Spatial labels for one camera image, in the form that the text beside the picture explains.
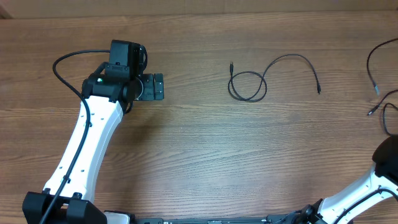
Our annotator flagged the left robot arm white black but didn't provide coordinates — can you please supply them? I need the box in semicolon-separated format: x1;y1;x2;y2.
22;40;164;223

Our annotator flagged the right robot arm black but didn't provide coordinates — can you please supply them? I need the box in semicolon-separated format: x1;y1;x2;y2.
293;136;397;224

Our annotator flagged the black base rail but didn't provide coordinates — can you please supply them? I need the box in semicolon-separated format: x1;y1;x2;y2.
104;211;354;224

